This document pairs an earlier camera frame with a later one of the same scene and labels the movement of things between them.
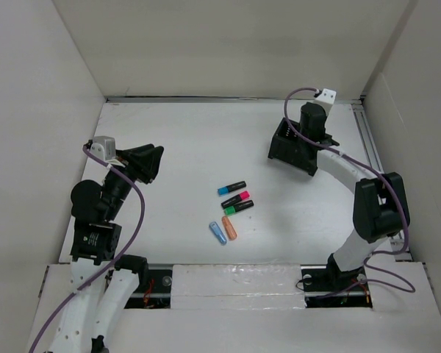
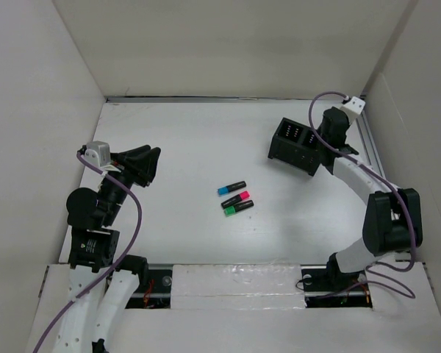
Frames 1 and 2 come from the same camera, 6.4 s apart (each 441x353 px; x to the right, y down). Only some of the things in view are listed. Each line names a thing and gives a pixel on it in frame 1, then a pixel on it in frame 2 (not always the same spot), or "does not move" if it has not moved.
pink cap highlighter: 243,196 does not move
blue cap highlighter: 231,187 does not move
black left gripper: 140,159 does not move
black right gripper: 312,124 -> 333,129
